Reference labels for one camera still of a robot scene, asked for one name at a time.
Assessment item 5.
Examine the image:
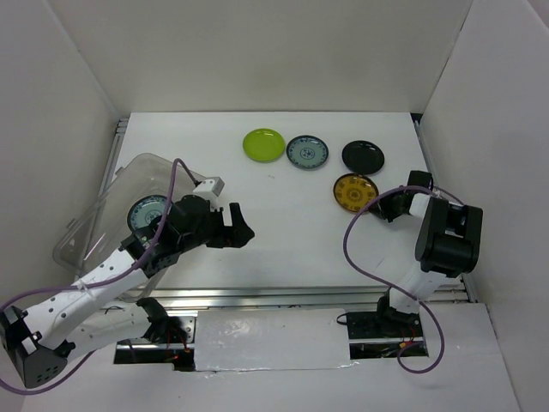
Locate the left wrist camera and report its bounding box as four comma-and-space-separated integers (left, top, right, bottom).
192, 177, 225, 209

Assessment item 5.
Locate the yellow brown patterned plate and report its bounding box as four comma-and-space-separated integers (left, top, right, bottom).
333, 173, 379, 214

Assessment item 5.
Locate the black plate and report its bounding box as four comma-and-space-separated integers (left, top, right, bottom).
341, 140, 385, 175

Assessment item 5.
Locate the clear plastic bin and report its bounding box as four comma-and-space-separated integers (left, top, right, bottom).
53, 154, 205, 302

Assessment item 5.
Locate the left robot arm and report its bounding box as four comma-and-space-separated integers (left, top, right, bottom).
1, 195, 255, 394

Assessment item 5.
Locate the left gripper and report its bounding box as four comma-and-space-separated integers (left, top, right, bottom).
179, 202, 255, 253

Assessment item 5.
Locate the blue patterned plate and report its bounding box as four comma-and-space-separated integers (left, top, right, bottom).
126, 195, 166, 233
286, 135, 329, 170

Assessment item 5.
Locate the green plate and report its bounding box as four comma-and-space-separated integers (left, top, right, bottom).
243, 128, 286, 162

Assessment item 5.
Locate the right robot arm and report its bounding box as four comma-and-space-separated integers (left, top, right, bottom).
372, 191, 483, 336

